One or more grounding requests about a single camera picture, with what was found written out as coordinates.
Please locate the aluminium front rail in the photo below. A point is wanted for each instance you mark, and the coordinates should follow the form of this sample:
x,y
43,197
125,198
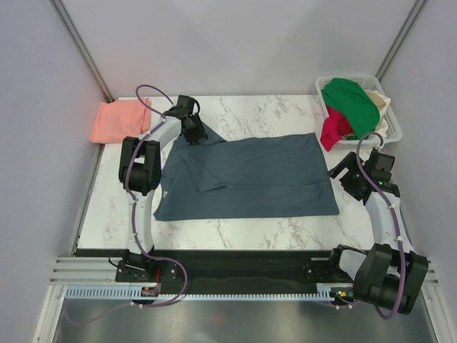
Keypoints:
x,y
78,268

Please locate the aluminium frame post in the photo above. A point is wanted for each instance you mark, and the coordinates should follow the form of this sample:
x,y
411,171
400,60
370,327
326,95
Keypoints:
x,y
401,37
65,18

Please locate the white slotted cable duct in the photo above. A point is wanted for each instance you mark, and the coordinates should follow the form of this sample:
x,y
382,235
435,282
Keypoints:
x,y
322,293

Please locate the right aluminium frame post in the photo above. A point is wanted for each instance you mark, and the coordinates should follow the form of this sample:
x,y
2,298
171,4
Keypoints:
x,y
401,37

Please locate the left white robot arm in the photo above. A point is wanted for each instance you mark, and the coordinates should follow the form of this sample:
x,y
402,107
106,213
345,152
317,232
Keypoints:
x,y
140,174

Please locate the blue-grey t-shirt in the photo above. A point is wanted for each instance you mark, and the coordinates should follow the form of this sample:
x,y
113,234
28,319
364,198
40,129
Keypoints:
x,y
270,177

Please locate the magenta red t-shirt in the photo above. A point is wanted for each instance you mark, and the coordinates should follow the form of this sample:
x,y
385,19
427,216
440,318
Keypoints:
x,y
335,128

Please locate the green t-shirt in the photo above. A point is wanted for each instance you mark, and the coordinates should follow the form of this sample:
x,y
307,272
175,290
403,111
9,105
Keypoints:
x,y
337,93

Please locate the folded salmon pink t-shirt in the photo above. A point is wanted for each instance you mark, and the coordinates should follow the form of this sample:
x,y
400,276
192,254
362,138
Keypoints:
x,y
119,119

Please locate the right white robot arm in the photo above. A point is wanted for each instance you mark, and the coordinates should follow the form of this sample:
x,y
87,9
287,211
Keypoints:
x,y
391,274

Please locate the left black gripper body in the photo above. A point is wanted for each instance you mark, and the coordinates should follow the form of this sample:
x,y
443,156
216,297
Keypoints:
x,y
197,131

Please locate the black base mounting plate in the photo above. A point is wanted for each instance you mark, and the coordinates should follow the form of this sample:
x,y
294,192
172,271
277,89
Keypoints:
x,y
232,286

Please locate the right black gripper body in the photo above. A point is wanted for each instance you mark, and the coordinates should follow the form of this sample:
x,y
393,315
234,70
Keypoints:
x,y
350,181

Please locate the left aluminium frame post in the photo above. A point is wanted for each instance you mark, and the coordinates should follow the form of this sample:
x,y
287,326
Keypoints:
x,y
65,18

